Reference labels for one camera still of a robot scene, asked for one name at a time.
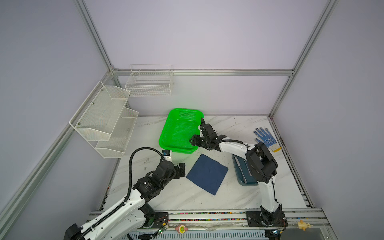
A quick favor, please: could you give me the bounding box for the green plastic perforated basket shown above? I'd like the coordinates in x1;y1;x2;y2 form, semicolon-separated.
159;108;204;154

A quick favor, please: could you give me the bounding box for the dark blue paper napkin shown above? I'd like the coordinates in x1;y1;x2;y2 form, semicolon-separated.
186;154;229;196

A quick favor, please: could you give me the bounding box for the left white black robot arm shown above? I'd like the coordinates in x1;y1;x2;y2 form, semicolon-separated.
64;161;186;240

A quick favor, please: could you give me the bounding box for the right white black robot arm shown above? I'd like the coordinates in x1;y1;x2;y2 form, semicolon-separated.
190;119;286;227

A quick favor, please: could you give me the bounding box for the blue white work glove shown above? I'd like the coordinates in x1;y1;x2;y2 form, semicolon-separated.
253;128;282;153

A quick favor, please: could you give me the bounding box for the silver metal knife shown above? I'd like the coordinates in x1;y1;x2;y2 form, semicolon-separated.
234;156;247;183

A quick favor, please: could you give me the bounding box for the dark teal plastic tray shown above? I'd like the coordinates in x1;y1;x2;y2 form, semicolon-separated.
232;155;259;187

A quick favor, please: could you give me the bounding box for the pink green round toy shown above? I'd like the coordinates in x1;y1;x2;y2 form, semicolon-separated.
175;225;188;234

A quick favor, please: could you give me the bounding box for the white mesh two-tier shelf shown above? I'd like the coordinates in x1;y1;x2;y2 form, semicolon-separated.
69;82;139;159

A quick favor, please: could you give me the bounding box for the yellow toy figure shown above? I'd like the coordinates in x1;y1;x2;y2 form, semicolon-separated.
297;220;313;231

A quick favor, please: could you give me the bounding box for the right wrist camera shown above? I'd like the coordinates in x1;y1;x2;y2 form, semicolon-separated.
200;118;217;138

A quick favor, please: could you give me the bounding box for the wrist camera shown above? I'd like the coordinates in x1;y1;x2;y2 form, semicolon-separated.
160;150;172;163
200;118;217;138

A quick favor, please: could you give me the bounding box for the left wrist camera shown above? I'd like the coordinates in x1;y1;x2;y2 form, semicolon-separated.
160;150;172;163

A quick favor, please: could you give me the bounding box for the white wire wall basket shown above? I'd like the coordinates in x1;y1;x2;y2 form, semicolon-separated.
125;65;174;97

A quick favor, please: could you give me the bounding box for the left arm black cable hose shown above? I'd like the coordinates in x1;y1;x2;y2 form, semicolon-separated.
74;146;164;240

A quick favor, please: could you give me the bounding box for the aluminium front rail frame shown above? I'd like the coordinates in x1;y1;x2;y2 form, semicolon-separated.
90;208;337;240

